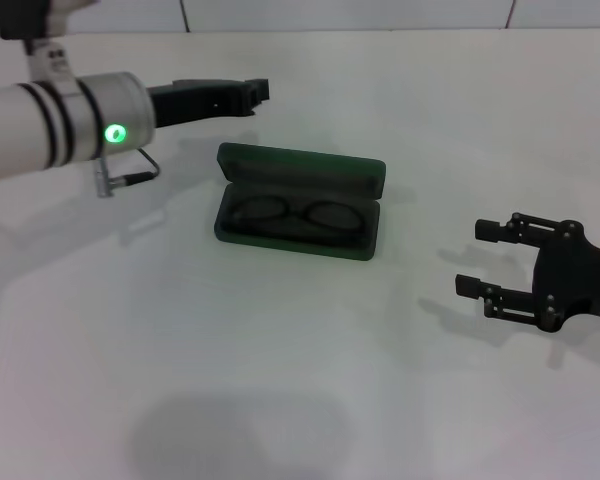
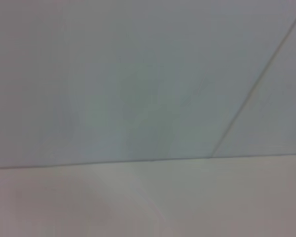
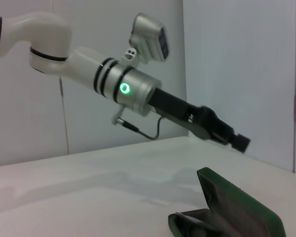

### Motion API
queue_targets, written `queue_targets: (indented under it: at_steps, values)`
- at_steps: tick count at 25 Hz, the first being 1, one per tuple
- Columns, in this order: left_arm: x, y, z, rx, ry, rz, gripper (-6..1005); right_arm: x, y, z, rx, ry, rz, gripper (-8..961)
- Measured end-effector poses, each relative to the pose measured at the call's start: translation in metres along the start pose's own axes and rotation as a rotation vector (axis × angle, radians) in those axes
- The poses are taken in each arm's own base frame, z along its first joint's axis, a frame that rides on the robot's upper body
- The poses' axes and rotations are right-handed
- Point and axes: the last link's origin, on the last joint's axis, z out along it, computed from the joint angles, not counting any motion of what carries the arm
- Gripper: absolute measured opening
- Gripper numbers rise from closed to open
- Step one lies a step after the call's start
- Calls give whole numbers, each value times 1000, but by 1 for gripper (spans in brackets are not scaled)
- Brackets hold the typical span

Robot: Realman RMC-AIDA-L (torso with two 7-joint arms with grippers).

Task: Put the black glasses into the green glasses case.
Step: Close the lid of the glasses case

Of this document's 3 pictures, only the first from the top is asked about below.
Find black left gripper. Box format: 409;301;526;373
146;77;272;129

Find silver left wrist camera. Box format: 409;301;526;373
0;0;101;42

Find green glasses case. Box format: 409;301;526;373
213;142;387;263

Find black glasses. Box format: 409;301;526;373
227;195;366;242

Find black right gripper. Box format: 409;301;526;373
454;211;600;335

